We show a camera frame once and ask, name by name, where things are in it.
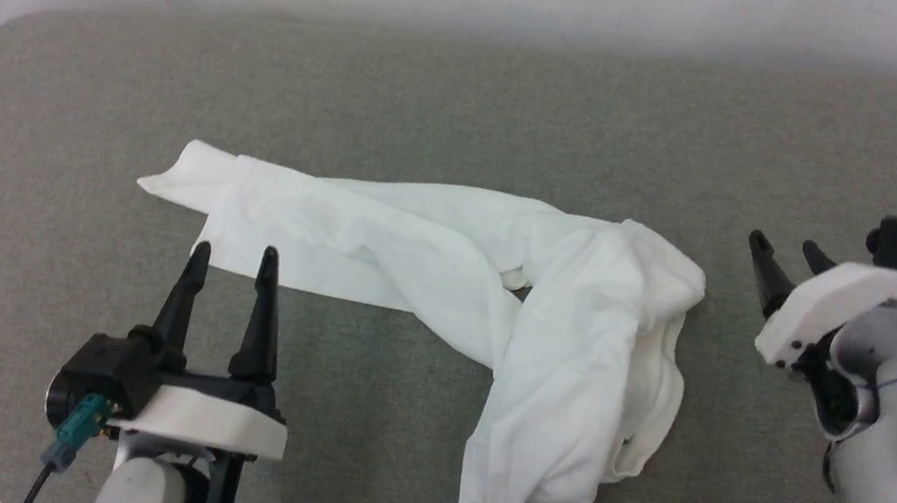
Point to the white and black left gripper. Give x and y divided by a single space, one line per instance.
214 423

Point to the white garment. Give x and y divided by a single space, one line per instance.
575 315

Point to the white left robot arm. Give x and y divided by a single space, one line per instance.
149 487

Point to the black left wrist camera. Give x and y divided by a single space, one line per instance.
98 373

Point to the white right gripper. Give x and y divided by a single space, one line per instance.
826 304

